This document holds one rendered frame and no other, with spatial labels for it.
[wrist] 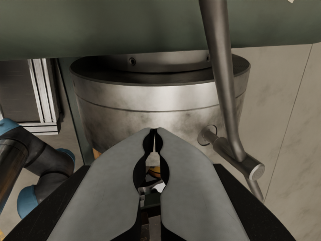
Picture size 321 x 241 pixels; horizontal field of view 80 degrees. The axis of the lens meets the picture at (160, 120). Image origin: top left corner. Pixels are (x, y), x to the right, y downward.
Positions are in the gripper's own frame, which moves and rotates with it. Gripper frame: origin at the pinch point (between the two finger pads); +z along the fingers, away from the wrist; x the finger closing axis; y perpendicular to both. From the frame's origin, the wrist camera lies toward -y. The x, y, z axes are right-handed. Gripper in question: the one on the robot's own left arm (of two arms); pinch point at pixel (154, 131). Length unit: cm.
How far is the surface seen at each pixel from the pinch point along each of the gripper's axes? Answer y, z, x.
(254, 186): 12.5, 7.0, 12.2
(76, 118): 36, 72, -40
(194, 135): 7.7, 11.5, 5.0
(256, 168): 7.3, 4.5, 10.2
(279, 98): 65, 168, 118
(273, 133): 107, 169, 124
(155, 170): 24.5, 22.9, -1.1
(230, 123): 1.4, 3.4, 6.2
